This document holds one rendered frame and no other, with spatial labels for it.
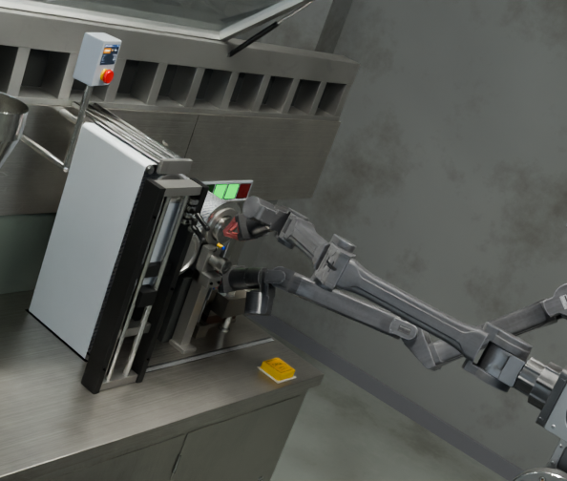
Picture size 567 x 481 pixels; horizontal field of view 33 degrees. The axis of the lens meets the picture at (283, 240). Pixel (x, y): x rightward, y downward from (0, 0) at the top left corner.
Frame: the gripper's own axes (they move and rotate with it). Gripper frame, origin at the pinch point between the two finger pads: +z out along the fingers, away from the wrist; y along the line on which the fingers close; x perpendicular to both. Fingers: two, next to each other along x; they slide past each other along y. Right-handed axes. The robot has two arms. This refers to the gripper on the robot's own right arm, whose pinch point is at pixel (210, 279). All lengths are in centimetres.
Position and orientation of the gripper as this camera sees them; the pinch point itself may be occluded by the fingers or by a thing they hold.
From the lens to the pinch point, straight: 264.9
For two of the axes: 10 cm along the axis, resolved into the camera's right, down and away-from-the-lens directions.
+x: -0.8, -10.0, -0.3
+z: -7.9, 0.5, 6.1
